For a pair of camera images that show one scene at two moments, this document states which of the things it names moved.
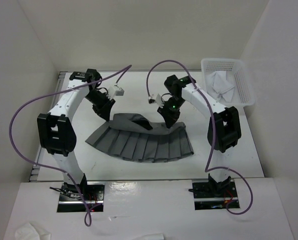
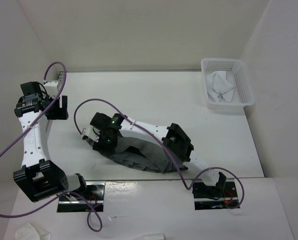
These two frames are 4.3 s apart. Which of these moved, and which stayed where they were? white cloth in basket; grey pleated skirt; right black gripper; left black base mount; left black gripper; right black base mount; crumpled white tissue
Moved: grey pleated skirt; right black gripper; left black gripper
Stayed: right black base mount; crumpled white tissue; white cloth in basket; left black base mount
